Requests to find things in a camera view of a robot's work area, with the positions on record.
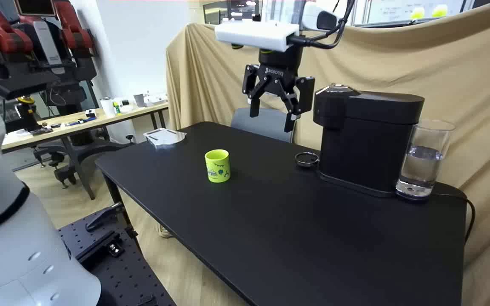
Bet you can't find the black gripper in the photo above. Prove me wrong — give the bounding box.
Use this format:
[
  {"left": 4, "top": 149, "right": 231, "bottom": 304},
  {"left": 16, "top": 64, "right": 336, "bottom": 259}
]
[{"left": 239, "top": 47, "right": 316, "bottom": 134}]

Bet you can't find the green mug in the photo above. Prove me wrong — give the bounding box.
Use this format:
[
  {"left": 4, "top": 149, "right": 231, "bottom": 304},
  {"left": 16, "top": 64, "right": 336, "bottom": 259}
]
[{"left": 202, "top": 147, "right": 232, "bottom": 185}]

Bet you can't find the grey chair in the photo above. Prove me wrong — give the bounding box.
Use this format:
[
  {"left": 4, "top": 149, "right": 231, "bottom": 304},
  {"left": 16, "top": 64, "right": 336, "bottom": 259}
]
[{"left": 229, "top": 105, "right": 295, "bottom": 144}]

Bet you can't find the small black cup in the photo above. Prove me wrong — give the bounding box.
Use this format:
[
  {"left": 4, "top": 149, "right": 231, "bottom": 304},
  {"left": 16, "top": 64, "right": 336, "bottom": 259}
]
[{"left": 292, "top": 149, "right": 321, "bottom": 171}]

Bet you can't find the black coffee machine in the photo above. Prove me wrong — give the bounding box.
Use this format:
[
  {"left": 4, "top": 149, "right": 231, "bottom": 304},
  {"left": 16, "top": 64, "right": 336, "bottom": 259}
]
[{"left": 311, "top": 83, "right": 426, "bottom": 200}]

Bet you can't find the beige backdrop cloth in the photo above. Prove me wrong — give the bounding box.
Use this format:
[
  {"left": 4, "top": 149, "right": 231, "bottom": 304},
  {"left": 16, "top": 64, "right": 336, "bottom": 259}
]
[{"left": 164, "top": 0, "right": 490, "bottom": 306}]

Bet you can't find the white folded paper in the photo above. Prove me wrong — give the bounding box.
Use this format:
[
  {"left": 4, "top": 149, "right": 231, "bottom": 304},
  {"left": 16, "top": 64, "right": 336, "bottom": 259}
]
[{"left": 142, "top": 125, "right": 188, "bottom": 151}]

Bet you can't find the glass of water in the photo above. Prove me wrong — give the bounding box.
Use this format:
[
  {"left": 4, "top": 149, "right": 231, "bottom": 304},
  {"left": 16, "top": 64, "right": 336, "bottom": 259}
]
[{"left": 392, "top": 117, "right": 455, "bottom": 203}]

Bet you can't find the white cup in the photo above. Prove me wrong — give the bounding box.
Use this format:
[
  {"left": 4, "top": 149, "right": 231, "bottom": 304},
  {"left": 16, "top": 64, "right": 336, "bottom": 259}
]
[{"left": 98, "top": 96, "right": 115, "bottom": 118}]

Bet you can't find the wooden desk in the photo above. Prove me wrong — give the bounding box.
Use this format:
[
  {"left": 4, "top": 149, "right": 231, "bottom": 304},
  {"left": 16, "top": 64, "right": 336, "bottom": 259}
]
[{"left": 0, "top": 100, "right": 169, "bottom": 154}]

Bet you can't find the black office chair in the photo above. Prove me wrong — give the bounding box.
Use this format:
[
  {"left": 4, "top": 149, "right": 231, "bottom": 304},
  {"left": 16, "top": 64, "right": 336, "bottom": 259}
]
[{"left": 30, "top": 130, "right": 129, "bottom": 200}]

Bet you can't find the red and black robot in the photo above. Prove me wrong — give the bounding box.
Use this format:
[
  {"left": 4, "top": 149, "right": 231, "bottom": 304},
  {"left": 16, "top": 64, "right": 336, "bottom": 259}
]
[{"left": 0, "top": 0, "right": 101, "bottom": 117}]

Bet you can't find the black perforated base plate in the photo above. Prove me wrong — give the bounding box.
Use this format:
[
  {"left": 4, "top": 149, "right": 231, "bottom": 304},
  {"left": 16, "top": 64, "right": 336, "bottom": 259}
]
[{"left": 55, "top": 202, "right": 176, "bottom": 306}]

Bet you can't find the black power cable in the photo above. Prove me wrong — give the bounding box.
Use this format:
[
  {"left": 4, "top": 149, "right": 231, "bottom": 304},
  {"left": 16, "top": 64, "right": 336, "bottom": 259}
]
[{"left": 432, "top": 186, "right": 477, "bottom": 246}]

